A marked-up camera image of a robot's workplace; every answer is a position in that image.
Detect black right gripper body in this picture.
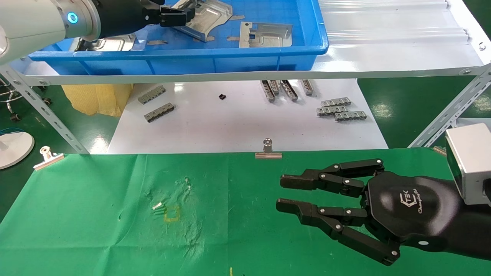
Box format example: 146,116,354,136
362,171,491,261

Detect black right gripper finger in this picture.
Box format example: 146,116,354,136
280,158,385,198
276,198,400,266

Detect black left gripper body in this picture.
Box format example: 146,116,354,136
92,0,161,41

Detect stamped sheet metal plate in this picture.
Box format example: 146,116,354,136
75,34,137,51
239,22,293,49
171,0,233,43

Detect blue plastic bin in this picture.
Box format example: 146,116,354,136
29,0,330,76

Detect metal bars cluster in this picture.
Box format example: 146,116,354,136
316,107,348,117

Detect grey notched metal strip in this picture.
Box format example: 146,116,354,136
321,97,351,107
138,85,166,105

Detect green table cloth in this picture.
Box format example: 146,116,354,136
0,148,491,276

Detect yellow mesh bag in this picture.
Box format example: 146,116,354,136
61,84,134,117

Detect grey metal brackets group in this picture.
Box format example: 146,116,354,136
281,80,298,102

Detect chrome wheeled stool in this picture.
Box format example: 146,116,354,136
0,77,52,121

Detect white metal shelf rack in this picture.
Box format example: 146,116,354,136
0,0,491,154

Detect white round stand base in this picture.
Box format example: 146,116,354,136
0,130,35,169

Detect grey chain link pieces right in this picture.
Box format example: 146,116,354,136
335,111,367,122

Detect grey chain link pieces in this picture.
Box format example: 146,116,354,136
335,111,367,122
144,103,175,123

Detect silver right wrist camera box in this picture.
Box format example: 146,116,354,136
445,123,491,205

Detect grey chain link pieces left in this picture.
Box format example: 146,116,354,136
144,103,175,123

